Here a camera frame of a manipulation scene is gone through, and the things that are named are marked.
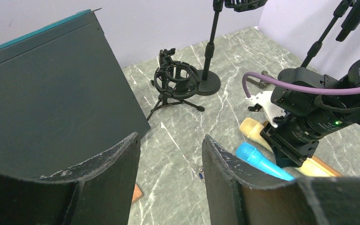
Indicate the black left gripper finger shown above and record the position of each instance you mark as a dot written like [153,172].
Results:
[97,191]

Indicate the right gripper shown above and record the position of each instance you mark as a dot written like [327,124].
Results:
[239,194]

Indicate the blue microphone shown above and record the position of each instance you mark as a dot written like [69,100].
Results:
[255,158]

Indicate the cream microphone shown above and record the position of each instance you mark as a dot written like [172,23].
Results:
[251,129]

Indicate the black tripod shock mount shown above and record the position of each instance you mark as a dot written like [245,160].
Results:
[176,81]

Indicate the black clip mic stand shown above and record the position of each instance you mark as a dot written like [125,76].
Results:
[350,24]

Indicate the gold brown microphone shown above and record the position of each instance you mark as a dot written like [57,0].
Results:
[316,167]

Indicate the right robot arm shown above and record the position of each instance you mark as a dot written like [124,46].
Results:
[350,94]

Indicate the wooden board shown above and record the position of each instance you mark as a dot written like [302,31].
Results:
[137,194]

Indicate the dark teal rack unit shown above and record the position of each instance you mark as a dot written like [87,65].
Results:
[63,98]

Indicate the brown wooden handle tool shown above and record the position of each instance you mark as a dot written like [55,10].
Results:
[201,175]

